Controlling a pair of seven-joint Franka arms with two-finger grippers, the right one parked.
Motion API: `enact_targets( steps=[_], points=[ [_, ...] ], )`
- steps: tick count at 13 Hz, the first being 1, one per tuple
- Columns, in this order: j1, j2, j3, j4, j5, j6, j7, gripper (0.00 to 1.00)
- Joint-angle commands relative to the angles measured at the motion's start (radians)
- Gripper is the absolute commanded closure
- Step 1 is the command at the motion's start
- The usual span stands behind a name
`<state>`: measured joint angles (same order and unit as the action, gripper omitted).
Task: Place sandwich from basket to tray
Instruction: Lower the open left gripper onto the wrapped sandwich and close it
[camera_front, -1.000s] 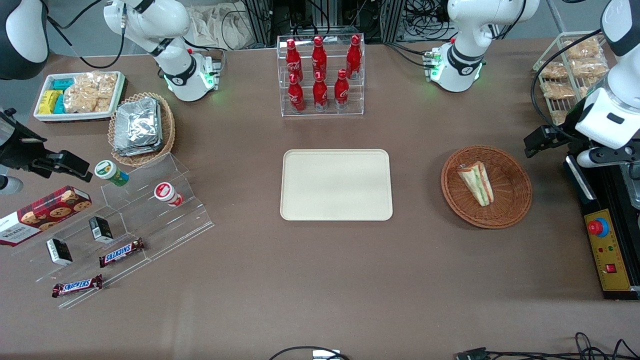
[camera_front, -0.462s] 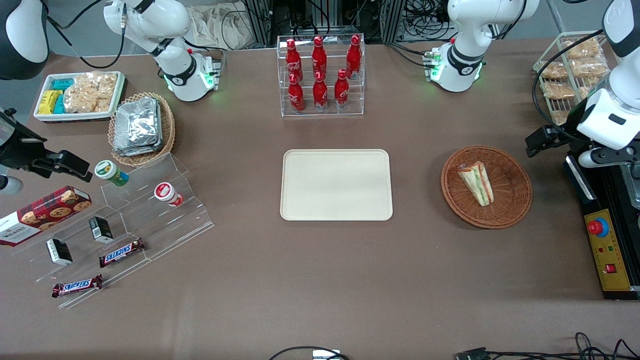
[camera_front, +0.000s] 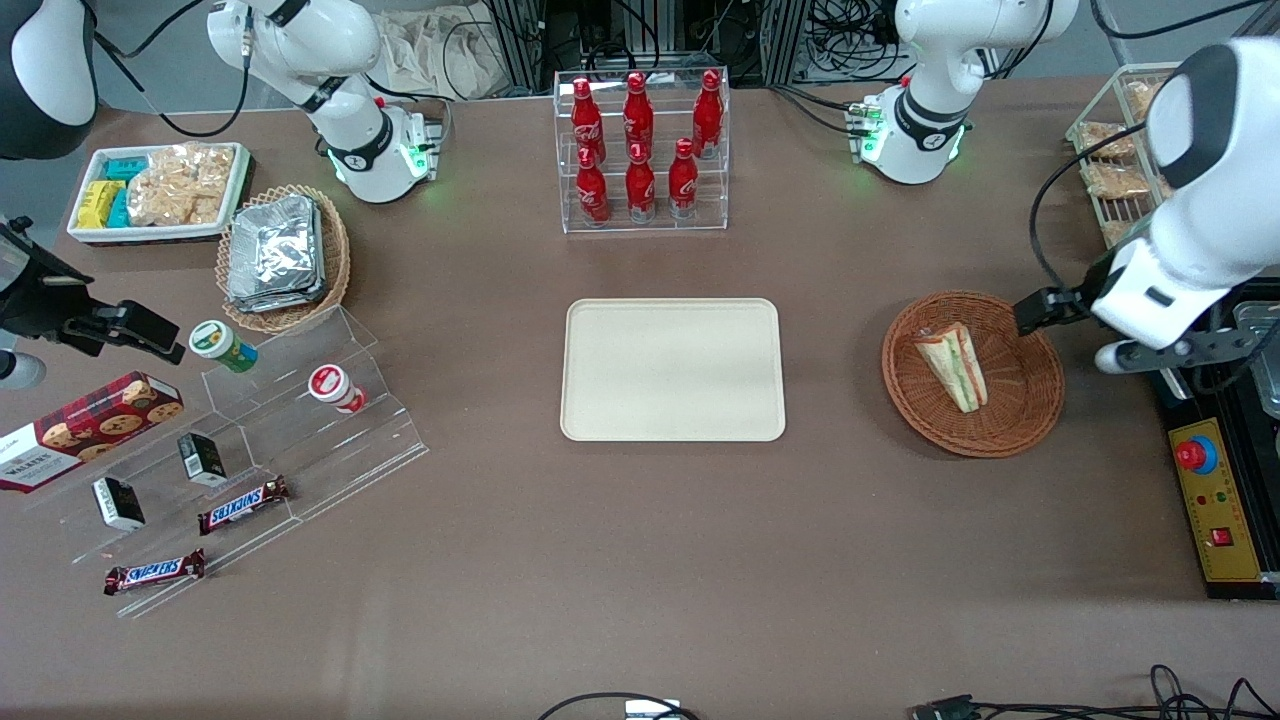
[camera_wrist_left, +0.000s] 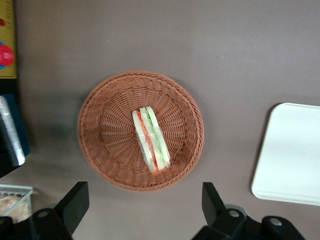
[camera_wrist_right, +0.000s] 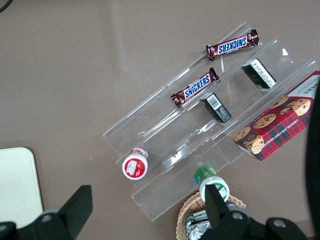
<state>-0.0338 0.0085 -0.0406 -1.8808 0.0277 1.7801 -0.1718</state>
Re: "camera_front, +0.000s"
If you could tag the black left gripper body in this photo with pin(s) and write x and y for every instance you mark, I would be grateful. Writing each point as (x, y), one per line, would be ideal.
(1077, 297)

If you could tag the triangular sandwich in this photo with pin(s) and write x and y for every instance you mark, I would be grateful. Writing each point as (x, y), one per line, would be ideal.
(958, 365)

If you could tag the right arm base connector block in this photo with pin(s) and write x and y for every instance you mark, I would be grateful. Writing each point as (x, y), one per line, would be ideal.
(428, 145)

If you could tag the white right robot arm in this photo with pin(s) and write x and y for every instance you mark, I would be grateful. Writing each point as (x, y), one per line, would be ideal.
(330, 40)

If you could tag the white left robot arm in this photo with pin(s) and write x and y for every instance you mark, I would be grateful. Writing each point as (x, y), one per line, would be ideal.
(925, 60)

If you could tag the left arm base connector block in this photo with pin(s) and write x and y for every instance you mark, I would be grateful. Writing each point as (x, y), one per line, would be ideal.
(862, 130)

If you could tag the round brown wicker basket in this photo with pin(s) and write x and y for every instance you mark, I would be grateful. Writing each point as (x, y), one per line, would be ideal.
(1020, 400)

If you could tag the white rectangular snack tray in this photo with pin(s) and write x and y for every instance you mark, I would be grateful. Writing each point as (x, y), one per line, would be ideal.
(90, 235)

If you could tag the oval brown wicker basket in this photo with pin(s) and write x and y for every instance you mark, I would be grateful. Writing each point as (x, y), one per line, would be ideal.
(335, 260)

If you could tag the beige plastic tray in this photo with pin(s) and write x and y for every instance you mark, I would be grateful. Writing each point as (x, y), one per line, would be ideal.
(670, 370)

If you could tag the green lidded snack cup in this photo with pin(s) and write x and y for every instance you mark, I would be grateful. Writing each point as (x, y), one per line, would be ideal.
(222, 345)

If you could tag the small clear cracker bag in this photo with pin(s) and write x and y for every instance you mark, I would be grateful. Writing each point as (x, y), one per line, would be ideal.
(1142, 100)
(1118, 232)
(1105, 140)
(1115, 181)

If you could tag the red tartan cookie box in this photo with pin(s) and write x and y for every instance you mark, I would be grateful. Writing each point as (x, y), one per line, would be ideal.
(80, 430)

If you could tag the teal snack packet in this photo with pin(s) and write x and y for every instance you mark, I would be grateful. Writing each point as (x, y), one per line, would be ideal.
(127, 167)
(119, 210)

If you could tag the yellow snack packet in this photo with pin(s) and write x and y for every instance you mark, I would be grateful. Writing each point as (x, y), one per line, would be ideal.
(94, 203)

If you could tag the small black box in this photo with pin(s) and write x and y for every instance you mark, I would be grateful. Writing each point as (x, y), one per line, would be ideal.
(119, 503)
(202, 458)

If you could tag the large clear cracker bag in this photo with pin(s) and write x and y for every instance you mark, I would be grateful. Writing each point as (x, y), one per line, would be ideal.
(180, 185)

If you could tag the silver foil packet stack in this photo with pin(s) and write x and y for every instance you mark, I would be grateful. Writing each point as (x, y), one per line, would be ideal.
(275, 250)

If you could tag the clear acrylic stepped stand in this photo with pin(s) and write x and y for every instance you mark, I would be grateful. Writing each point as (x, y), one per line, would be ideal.
(300, 450)

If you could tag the brown Snickers bar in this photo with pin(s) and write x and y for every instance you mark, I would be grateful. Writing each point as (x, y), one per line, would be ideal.
(155, 572)
(243, 505)

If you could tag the red lidded snack cup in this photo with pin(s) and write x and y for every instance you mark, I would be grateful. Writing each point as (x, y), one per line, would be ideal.
(335, 388)

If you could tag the red emergency stop button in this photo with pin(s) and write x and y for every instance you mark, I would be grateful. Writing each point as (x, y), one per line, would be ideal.
(1194, 455)

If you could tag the clear metal container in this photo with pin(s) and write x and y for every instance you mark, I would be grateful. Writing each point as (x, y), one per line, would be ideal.
(1262, 365)

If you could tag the black machine housing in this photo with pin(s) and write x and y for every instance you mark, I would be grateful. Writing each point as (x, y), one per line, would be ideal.
(1255, 440)

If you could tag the yellow control panel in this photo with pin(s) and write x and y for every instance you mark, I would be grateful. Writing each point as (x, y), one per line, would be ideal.
(1215, 500)

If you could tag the red cola bottle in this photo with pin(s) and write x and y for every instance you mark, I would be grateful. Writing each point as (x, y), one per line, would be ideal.
(638, 112)
(592, 190)
(683, 182)
(708, 112)
(583, 115)
(640, 186)

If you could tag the clear acrylic bottle rack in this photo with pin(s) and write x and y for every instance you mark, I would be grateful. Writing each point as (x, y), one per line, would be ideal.
(650, 228)

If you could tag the beige crumpled cloth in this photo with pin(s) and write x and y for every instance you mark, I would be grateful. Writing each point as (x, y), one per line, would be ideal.
(440, 55)

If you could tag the white plug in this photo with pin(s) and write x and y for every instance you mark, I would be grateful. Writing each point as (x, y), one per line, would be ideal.
(652, 710)

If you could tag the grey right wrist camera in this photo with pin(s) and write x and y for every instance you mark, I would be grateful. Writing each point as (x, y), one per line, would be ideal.
(18, 370)

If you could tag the aluminium frame rack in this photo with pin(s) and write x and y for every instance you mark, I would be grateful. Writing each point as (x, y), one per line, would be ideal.
(520, 40)

